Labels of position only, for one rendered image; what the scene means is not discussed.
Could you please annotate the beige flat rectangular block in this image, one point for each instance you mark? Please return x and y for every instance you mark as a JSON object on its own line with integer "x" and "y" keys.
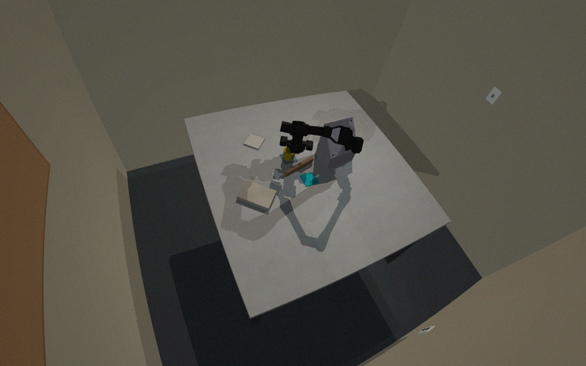
{"x": 257, "y": 195}

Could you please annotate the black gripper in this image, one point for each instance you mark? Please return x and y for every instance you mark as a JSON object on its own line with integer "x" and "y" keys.
{"x": 285, "y": 142}

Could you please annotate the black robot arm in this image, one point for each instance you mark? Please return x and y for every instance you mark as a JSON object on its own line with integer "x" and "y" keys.
{"x": 299, "y": 129}

